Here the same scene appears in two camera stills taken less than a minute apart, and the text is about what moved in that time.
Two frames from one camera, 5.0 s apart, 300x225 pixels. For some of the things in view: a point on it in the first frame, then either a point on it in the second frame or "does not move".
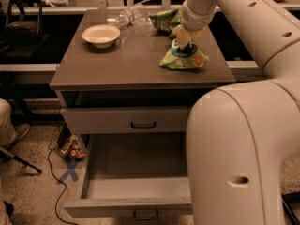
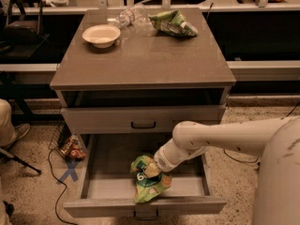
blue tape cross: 70,171 does not move
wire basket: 60,137 does not move
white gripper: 196,19 → 162,160
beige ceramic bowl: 100,36 does not move
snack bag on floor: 73,148 does not move
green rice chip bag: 187,58 → 148,187
